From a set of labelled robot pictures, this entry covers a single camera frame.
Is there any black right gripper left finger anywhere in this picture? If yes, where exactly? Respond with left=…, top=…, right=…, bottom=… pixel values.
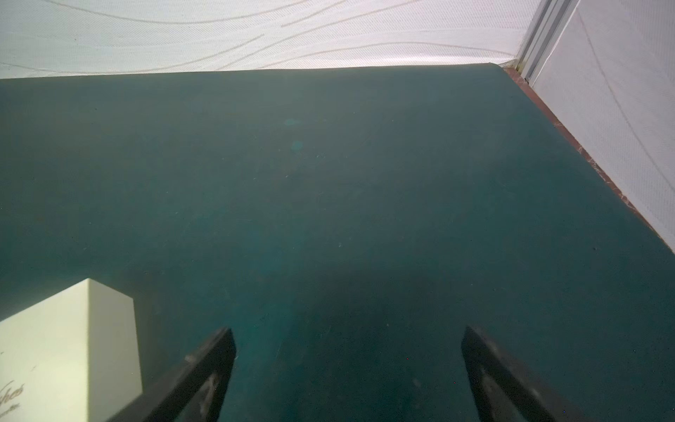
left=110, top=328, right=237, bottom=421

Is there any green table mat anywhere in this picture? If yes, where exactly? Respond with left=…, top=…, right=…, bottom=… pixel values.
left=1, top=65, right=674, bottom=421

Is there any cream drawer jewelry box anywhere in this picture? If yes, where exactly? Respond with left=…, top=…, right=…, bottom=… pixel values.
left=1, top=279, right=142, bottom=421

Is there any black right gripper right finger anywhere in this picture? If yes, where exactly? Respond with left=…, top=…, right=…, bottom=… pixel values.
left=462, top=325, right=589, bottom=422

